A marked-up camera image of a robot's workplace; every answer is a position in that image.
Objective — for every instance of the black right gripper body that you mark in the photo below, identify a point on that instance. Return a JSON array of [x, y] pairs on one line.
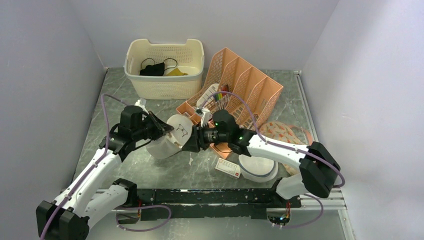
[[209, 135]]

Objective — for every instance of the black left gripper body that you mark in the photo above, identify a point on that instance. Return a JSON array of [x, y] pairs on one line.
[[145, 130]]

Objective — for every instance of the white mesh laundry bag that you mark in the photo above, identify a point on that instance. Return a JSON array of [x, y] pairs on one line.
[[174, 140]]

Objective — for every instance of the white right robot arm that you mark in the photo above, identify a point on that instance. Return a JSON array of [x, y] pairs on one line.
[[318, 170]]

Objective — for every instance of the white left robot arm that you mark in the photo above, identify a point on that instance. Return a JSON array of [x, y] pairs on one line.
[[76, 210]]

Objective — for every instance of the orange patterned fabric bag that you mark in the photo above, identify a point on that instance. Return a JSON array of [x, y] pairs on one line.
[[285, 133]]

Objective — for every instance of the cream plastic laundry basket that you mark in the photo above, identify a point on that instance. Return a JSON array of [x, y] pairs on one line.
[[190, 56]]

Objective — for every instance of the white red card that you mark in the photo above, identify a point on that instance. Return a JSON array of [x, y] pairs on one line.
[[228, 167]]

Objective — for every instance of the peach plastic desk organizer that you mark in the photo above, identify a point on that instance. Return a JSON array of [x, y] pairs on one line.
[[256, 94]]

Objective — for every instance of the black face mask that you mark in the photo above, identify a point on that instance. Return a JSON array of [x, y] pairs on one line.
[[156, 69]]

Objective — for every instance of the yellow cloth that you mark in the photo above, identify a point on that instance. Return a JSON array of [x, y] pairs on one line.
[[176, 72]]

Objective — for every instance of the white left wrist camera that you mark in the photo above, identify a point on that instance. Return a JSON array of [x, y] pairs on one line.
[[142, 104]]

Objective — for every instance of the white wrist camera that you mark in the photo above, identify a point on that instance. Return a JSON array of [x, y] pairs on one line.
[[142, 104], [205, 116]]

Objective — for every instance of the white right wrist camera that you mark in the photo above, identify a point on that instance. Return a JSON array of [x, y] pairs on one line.
[[205, 116]]

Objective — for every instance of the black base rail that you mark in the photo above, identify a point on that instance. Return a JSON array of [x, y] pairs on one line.
[[208, 203]]

